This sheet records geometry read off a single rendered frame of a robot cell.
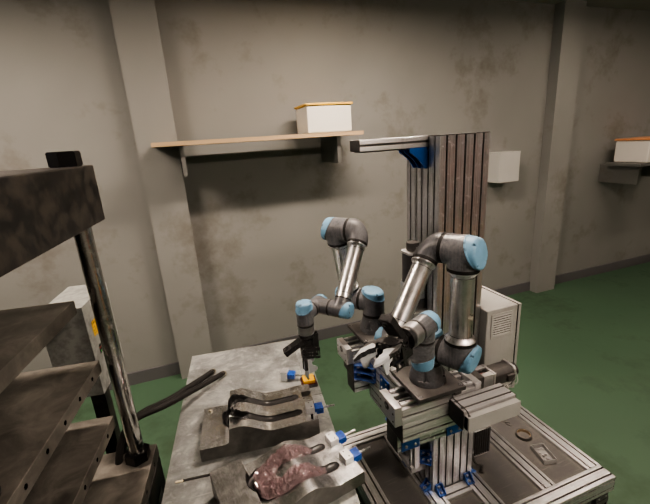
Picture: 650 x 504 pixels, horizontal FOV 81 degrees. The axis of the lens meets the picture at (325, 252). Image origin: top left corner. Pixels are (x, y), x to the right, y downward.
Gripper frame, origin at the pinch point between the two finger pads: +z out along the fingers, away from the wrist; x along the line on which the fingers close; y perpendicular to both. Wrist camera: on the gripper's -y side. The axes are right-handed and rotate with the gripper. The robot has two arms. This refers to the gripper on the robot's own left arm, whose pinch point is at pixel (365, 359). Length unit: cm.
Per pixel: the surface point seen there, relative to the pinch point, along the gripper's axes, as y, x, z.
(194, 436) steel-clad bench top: 53, 95, 17
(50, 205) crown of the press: -54, 59, 50
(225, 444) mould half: 50, 73, 13
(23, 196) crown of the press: -57, 49, 56
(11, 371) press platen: -14, 60, 68
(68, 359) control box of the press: 4, 115, 50
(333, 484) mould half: 56, 27, -3
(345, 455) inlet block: 54, 31, -14
